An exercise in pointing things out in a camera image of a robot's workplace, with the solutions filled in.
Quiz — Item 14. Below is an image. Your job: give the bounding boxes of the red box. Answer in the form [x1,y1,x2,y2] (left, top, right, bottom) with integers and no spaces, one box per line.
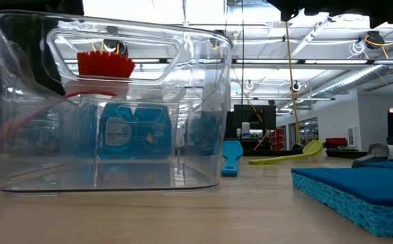
[325,137,348,146]

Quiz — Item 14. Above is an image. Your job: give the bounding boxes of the yellow hanging cable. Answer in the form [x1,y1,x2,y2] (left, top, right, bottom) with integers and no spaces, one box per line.
[283,20,302,152]

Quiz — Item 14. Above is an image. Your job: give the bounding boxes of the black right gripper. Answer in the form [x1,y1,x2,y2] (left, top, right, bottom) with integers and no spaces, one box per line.
[267,0,370,21]

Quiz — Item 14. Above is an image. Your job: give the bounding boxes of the black monitor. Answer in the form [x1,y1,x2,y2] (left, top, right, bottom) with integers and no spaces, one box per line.
[233,104,277,140]

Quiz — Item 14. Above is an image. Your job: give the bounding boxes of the red dish brush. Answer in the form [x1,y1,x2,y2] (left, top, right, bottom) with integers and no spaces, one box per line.
[0,50,136,143]

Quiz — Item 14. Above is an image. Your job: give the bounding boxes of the black aluminium table frame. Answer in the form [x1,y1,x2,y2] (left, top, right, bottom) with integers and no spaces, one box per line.
[243,148,393,160]

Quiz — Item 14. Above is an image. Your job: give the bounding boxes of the grey dish brush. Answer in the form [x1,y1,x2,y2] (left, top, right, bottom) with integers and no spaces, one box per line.
[351,142,393,169]

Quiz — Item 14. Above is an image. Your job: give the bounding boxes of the yellow-green dish brush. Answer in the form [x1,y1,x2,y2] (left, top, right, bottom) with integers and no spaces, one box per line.
[249,140,325,166]

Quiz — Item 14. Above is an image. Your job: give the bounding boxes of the red shelf unit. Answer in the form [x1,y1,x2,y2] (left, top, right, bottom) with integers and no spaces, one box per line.
[270,128,285,150]

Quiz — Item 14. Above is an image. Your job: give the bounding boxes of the clear plastic storage bin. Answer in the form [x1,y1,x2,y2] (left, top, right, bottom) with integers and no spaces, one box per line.
[0,9,234,194]
[59,91,224,162]

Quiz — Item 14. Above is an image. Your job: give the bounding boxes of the blue scraper tool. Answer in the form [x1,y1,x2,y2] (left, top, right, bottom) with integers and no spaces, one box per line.
[221,140,245,178]

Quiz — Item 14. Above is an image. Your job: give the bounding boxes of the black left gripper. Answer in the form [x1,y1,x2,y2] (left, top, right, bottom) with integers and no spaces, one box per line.
[5,15,65,96]

